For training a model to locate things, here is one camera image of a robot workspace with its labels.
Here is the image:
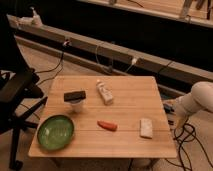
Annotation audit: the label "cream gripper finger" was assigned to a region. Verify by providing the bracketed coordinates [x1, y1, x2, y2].
[176, 117, 185, 129]

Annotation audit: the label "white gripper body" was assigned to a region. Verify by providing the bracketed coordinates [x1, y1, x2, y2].
[173, 97, 189, 118]

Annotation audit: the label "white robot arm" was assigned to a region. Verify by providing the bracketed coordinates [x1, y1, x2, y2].
[172, 82, 213, 128]

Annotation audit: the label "black sponge block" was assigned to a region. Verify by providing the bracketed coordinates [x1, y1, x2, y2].
[64, 91, 86, 102]

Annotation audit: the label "green ceramic bowl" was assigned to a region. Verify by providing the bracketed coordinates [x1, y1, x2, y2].
[37, 115, 74, 151]

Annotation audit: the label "orange carrot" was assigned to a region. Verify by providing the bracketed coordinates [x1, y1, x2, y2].
[97, 121, 117, 131]

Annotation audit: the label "white tube bottle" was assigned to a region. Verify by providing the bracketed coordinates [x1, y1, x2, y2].
[96, 80, 113, 105]

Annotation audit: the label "wooden table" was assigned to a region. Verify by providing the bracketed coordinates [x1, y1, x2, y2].
[29, 76, 177, 158]

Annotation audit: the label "small white cup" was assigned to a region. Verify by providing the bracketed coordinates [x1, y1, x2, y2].
[70, 100, 83, 113]

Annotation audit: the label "black office chair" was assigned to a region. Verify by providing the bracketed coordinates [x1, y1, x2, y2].
[0, 12, 47, 171]

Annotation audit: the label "white spray bottle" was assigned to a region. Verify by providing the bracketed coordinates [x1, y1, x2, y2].
[31, 7, 43, 27]

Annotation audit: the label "black floor cables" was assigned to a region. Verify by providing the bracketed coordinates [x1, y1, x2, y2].
[165, 121, 213, 171]

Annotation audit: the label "white plug with cable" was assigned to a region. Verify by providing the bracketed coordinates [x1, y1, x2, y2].
[125, 57, 138, 73]

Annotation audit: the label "black cable with plug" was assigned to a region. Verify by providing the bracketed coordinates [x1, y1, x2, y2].
[34, 39, 72, 86]

